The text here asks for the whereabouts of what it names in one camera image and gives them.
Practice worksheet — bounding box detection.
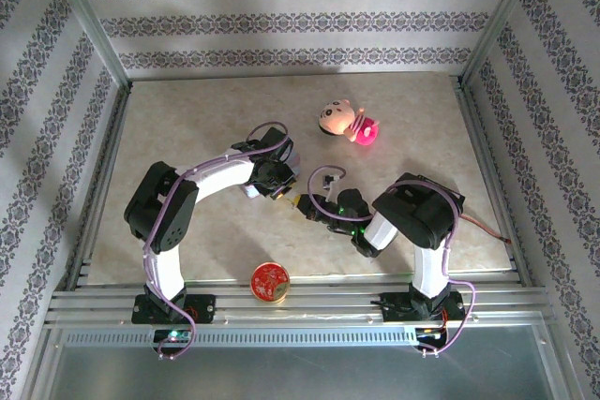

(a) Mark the aluminium front rail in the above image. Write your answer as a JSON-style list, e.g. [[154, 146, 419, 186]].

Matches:
[[44, 272, 555, 327]]

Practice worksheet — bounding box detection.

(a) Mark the grey metal panel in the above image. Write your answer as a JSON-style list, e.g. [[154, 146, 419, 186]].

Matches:
[[27, 324, 571, 400]]

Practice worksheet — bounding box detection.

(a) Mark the aluminium frame post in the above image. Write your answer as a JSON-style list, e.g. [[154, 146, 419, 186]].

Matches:
[[40, 0, 132, 90], [459, 0, 548, 88]]

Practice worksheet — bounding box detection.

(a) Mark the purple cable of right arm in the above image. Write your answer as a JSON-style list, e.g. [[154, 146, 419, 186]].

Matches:
[[307, 164, 478, 360]]

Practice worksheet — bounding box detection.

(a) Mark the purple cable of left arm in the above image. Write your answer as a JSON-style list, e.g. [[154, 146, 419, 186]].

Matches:
[[140, 122, 294, 362]]

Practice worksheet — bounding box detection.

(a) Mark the controller circuit board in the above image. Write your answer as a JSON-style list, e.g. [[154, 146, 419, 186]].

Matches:
[[414, 327, 449, 343], [153, 328, 194, 344]]

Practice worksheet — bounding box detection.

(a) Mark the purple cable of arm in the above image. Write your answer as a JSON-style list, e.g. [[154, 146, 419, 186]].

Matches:
[[307, 164, 478, 360], [140, 122, 294, 362]]

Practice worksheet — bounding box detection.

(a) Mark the pink plush doll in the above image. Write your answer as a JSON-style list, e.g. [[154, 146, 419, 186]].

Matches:
[[318, 97, 383, 148]]

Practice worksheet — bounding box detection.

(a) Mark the slotted metal strip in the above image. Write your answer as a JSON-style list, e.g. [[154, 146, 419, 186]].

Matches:
[[59, 327, 423, 348]]

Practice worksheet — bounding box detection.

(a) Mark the orange cable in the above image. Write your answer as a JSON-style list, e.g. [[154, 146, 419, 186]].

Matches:
[[457, 212, 513, 245]]

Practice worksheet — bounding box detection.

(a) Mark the aluminium side rail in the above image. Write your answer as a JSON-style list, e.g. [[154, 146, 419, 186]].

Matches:
[[450, 75, 534, 287], [64, 84, 133, 289]]

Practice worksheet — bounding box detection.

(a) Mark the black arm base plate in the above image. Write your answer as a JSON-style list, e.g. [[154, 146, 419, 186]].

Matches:
[[380, 291, 468, 324], [131, 293, 218, 325]]

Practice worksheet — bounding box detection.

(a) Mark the round red tin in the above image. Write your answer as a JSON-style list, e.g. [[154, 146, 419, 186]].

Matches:
[[250, 262, 292, 305]]

